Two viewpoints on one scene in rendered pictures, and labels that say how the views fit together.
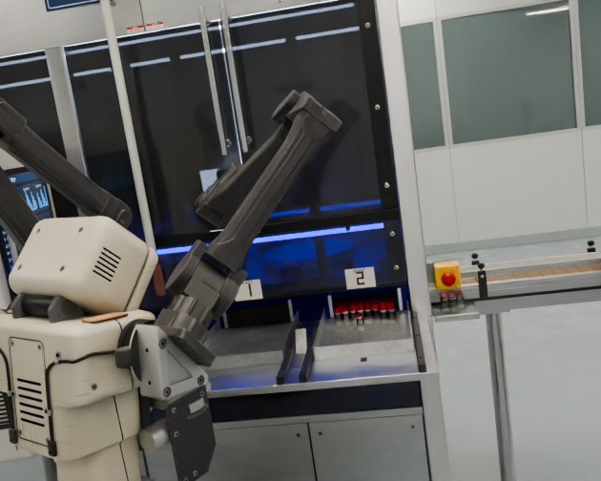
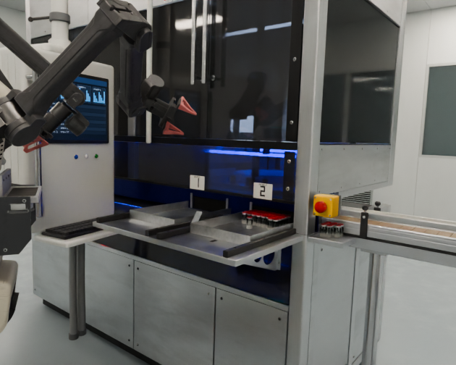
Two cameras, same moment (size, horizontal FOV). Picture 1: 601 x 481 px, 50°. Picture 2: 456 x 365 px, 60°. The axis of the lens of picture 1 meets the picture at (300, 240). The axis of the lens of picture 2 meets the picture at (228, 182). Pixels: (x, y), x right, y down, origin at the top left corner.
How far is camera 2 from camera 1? 0.96 m
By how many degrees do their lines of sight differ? 30
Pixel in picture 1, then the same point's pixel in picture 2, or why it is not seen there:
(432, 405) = (295, 308)
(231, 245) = (27, 95)
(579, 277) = (454, 242)
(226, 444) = (171, 283)
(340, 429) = (233, 300)
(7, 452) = not seen: hidden behind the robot
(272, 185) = (62, 58)
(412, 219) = (305, 153)
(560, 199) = not seen: outside the picture
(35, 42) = not seen: hidden behind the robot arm
